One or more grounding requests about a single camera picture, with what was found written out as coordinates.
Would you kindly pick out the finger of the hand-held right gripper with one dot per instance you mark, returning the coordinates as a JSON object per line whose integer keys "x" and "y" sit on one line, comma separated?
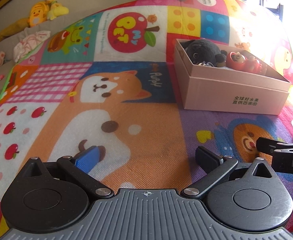
{"x": 266, "y": 143}

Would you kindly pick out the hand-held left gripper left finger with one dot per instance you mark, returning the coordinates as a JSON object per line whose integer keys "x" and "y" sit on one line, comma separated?
{"x": 89, "y": 160}

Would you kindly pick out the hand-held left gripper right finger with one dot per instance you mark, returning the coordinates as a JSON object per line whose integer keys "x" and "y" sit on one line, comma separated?
{"x": 206, "y": 158}

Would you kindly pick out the pink cardboard box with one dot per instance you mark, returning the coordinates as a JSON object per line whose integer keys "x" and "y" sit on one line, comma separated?
{"x": 236, "y": 92}

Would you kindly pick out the brown red wind-up figure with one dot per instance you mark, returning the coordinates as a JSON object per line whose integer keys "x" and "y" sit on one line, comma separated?
{"x": 236, "y": 60}

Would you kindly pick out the black plush toy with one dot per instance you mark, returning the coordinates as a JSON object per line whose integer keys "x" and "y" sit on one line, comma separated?
{"x": 201, "y": 50}

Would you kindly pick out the colourful cartoon play mat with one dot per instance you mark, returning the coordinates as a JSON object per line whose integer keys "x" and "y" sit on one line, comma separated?
{"x": 149, "y": 120}

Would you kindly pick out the white pink crumpled cloth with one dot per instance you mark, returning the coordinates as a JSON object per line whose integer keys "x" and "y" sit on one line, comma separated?
{"x": 30, "y": 43}

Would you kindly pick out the long yellow plush pillow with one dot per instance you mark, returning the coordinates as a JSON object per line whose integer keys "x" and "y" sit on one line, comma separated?
{"x": 9, "y": 31}

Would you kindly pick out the pale yellow plush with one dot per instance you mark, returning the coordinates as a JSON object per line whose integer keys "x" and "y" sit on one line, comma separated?
{"x": 59, "y": 11}

